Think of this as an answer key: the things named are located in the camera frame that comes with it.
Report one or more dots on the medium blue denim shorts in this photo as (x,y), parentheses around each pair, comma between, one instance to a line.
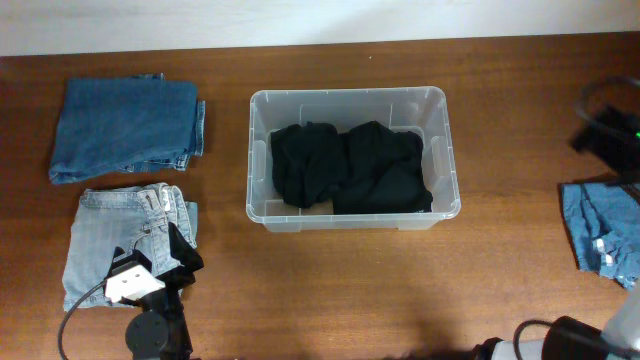
(603,225)

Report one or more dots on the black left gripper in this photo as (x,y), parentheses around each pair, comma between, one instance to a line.
(167,275)

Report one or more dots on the dark blue folded jeans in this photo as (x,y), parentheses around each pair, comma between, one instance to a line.
(137,124)

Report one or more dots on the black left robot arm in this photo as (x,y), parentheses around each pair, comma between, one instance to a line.
(160,331)

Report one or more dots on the light blue folded jeans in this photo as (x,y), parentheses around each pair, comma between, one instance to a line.
(133,218)

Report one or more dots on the black garment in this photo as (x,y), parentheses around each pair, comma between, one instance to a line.
(309,163)
(385,173)

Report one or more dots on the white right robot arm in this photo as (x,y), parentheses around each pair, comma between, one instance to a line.
(568,338)

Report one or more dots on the clear plastic storage bin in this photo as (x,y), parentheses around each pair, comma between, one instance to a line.
(421,110)

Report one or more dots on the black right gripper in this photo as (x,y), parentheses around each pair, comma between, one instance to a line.
(596,140)

